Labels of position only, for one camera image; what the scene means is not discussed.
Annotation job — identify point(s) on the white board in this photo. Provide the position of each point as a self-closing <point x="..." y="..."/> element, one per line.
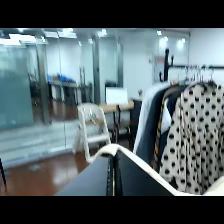
<point x="116" y="95"/>

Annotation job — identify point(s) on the white garment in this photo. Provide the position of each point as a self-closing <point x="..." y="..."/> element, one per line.
<point x="145" y="106"/>

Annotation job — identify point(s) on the wooden table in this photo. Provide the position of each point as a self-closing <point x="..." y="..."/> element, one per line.
<point x="116" y="107"/>

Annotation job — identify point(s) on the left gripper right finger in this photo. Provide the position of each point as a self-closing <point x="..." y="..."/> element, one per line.
<point x="136" y="181"/>

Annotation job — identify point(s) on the white chair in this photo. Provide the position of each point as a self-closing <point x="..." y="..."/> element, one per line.
<point x="87" y="111"/>

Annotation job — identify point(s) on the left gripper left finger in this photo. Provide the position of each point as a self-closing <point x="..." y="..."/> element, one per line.
<point x="96" y="181"/>

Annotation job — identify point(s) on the cream black-dotted garment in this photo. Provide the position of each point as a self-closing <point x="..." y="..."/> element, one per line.
<point x="196" y="133"/>

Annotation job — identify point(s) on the black clothes rack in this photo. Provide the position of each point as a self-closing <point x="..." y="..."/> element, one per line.
<point x="166" y="66"/>

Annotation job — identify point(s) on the dark blue garment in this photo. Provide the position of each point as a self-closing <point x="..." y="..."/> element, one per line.
<point x="150" y="133"/>

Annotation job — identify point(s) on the brown striped garment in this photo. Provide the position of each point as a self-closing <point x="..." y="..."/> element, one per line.
<point x="159" y="133"/>

